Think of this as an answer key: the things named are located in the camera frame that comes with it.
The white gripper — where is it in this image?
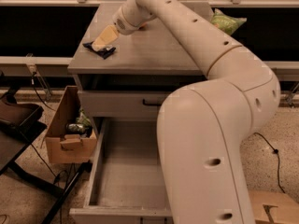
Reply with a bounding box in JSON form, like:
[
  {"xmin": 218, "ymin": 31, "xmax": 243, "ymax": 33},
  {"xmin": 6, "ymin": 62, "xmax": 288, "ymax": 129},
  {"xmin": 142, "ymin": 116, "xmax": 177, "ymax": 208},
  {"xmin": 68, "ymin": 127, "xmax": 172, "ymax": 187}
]
[{"xmin": 92, "ymin": 7, "xmax": 140, "ymax": 51}]

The dark blue snack bar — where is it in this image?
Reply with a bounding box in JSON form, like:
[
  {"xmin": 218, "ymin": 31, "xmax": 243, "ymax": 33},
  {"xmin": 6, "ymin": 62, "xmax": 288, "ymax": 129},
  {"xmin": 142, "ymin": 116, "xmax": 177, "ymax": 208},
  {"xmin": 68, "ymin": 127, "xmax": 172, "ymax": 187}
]
[{"xmin": 83, "ymin": 42, "xmax": 116, "ymax": 60}]

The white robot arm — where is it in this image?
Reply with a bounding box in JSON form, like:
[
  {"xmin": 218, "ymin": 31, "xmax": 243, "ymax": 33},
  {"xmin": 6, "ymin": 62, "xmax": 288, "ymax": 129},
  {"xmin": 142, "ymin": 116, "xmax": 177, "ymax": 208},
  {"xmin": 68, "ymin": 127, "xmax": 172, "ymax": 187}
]
[{"xmin": 110, "ymin": 0, "xmax": 280, "ymax": 224}]

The grey drawer cabinet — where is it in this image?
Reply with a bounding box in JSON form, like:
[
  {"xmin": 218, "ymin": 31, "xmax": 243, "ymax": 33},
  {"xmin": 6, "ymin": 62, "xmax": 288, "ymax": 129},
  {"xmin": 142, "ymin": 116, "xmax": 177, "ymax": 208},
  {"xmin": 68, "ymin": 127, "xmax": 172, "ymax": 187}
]
[{"xmin": 68, "ymin": 1, "xmax": 223, "ymax": 133}]

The closed grey drawer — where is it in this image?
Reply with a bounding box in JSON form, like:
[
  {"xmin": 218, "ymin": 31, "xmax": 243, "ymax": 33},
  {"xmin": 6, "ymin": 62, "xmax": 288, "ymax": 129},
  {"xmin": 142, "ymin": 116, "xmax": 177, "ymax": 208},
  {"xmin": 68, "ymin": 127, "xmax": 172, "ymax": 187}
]
[{"xmin": 78, "ymin": 91, "xmax": 168, "ymax": 119}]

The open grey drawer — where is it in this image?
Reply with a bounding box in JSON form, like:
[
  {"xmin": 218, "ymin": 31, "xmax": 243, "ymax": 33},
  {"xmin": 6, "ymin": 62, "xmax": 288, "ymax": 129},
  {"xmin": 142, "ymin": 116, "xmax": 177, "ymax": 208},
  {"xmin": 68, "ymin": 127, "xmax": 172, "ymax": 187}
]
[{"xmin": 70, "ymin": 119, "xmax": 173, "ymax": 224}]

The green bag in box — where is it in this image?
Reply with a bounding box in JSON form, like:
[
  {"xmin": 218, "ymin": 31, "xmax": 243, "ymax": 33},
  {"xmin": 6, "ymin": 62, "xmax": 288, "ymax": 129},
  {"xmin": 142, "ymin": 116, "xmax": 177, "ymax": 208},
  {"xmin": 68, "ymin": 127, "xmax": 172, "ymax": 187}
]
[{"xmin": 76, "ymin": 109, "xmax": 92, "ymax": 127}]

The metal can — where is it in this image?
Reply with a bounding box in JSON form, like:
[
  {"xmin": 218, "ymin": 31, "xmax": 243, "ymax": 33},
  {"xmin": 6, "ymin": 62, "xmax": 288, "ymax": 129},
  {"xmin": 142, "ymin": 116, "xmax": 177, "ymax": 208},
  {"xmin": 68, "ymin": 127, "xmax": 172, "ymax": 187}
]
[{"xmin": 65, "ymin": 123, "xmax": 86, "ymax": 134}]

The green chip bag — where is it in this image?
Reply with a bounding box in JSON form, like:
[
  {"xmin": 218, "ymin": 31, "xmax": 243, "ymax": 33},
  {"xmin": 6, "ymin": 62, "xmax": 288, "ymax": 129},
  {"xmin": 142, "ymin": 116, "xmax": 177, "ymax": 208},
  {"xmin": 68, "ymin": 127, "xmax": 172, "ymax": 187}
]
[{"xmin": 211, "ymin": 8, "xmax": 247, "ymax": 35}]

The open cardboard box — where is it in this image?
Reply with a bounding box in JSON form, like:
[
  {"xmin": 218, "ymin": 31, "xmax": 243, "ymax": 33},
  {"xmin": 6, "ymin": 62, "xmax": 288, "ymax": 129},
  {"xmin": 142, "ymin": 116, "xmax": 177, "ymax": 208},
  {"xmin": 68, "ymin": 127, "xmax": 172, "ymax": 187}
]
[{"xmin": 45, "ymin": 86, "xmax": 97, "ymax": 163}]

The dark brown tray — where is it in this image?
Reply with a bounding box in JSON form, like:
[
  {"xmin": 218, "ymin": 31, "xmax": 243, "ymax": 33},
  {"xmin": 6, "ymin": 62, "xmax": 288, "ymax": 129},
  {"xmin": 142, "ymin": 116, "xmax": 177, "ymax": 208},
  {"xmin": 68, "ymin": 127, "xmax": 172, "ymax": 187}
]
[{"xmin": 0, "ymin": 95, "xmax": 43, "ymax": 133}]

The black table stand leg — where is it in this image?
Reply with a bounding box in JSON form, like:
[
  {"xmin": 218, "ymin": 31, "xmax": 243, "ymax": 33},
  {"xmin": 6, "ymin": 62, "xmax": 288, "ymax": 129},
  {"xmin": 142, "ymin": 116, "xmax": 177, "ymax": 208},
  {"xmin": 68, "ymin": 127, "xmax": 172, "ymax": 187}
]
[{"xmin": 41, "ymin": 162, "xmax": 93, "ymax": 224}]

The dark side table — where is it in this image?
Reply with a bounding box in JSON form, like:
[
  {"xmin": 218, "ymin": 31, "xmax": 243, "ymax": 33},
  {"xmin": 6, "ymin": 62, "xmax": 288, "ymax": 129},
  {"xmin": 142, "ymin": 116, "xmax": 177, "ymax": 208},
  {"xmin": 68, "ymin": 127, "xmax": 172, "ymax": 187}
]
[{"xmin": 0, "ymin": 121, "xmax": 47, "ymax": 175}]

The cardboard box lower right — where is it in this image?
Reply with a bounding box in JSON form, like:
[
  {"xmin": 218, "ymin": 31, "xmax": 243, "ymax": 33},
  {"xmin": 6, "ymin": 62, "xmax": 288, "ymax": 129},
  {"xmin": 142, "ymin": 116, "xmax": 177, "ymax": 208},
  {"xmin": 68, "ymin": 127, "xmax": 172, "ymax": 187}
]
[{"xmin": 249, "ymin": 190, "xmax": 299, "ymax": 224}]

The black drawer handle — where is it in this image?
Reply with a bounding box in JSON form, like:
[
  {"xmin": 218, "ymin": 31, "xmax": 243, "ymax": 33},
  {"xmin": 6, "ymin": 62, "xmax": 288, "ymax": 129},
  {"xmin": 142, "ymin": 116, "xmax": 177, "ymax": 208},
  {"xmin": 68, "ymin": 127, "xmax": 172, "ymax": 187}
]
[{"xmin": 142, "ymin": 99, "xmax": 162, "ymax": 107}]

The black floor cable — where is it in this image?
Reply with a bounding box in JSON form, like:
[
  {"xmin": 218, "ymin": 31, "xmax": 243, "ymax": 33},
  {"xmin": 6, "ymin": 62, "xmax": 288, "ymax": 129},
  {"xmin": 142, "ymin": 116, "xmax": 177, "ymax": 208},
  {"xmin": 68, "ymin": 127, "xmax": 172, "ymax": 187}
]
[{"xmin": 253, "ymin": 132, "xmax": 287, "ymax": 194}]

